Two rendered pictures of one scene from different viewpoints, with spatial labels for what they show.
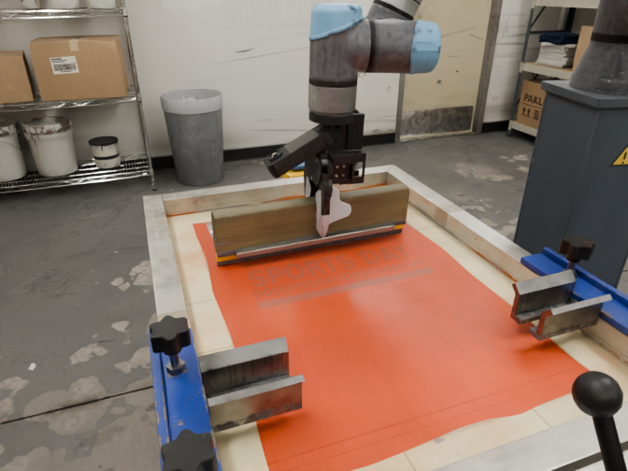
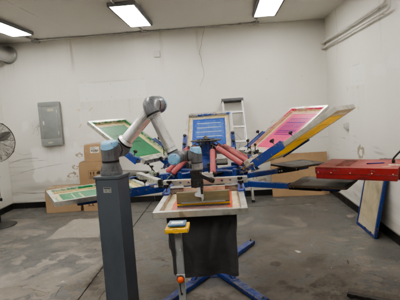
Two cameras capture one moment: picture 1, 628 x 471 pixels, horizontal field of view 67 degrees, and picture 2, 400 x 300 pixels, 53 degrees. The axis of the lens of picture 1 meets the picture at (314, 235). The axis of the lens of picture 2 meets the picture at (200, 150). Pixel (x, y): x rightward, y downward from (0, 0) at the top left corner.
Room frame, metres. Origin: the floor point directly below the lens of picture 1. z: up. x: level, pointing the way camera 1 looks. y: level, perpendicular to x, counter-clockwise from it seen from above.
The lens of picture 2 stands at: (3.20, 1.06, 1.60)
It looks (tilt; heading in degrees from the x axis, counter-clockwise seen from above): 6 degrees down; 204
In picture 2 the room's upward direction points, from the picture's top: 4 degrees counter-clockwise
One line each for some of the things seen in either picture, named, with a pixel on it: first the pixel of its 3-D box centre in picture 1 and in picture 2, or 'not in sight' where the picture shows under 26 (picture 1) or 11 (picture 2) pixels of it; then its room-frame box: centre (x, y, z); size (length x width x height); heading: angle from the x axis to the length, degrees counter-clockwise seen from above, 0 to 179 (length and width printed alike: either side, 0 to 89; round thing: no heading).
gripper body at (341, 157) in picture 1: (334, 148); (197, 178); (0.77, -0.03, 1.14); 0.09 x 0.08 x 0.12; 110
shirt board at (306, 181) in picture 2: not in sight; (273, 184); (-0.23, 0.24, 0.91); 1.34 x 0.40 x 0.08; 80
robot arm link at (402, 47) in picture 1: (397, 46); (181, 156); (0.79, -0.13, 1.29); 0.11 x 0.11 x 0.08; 6
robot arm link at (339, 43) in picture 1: (336, 44); (195, 155); (0.76, -0.03, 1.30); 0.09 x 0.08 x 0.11; 96
